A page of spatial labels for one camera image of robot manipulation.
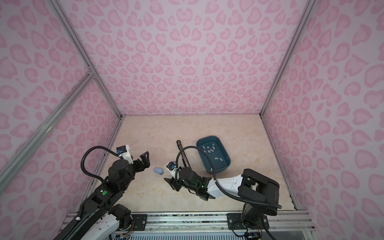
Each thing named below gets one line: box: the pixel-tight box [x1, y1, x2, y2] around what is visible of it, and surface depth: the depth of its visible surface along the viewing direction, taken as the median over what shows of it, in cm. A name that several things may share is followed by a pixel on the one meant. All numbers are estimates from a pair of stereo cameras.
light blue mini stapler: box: [153, 167, 164, 175], surface depth 91 cm
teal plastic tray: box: [196, 135, 231, 173], surface depth 100 cm
